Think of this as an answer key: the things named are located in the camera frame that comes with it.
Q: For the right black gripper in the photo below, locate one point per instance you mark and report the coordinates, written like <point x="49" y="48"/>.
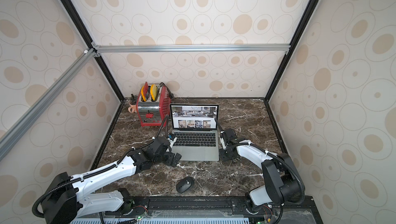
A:
<point x="226" y="151"/>

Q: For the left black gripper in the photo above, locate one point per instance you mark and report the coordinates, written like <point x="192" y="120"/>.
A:
<point x="170" y="160"/>

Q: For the black wireless mouse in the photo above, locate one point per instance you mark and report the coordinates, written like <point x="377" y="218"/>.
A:
<point x="185" y="184"/>

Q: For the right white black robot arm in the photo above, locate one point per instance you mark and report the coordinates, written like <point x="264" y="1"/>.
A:
<point x="283" y="184"/>

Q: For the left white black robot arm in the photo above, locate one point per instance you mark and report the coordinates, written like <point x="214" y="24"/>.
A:
<point x="72" y="196"/>

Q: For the silver open laptop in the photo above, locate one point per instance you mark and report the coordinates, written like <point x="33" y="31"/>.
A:
<point x="196" y="131"/>

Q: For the red chrome toaster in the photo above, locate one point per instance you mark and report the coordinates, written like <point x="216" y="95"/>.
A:
<point x="153" y="113"/>

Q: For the red toy toast slice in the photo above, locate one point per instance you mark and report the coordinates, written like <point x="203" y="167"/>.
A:
<point x="144" y="93"/>

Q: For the yellow toy toast slice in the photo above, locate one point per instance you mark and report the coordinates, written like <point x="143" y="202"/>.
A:
<point x="154" y="92"/>

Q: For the horizontal silver aluminium bar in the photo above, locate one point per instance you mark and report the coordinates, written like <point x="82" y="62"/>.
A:
<point x="191" y="48"/>

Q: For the diagonal silver aluminium bar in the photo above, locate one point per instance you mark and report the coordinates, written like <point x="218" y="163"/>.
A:
<point x="13" y="135"/>

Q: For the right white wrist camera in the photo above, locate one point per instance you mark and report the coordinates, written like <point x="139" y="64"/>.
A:
<point x="222" y="142"/>

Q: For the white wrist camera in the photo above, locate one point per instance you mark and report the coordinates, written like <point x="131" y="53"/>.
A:
<point x="172" y="139"/>
<point x="222" y="142"/>

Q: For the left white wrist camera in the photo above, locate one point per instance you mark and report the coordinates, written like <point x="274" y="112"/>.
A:
<point x="172" y="139"/>

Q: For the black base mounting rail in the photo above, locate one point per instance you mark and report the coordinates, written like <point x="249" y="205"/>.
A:
<point x="185" y="210"/>

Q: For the left black frame post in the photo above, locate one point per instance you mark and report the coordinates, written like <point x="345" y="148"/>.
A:
<point x="83" y="32"/>

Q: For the black frame post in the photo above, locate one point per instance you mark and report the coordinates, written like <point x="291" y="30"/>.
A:
<point x="310" y="8"/>
<point x="83" y="32"/>

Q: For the right black frame post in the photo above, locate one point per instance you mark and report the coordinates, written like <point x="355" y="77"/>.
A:
<point x="310" y="8"/>

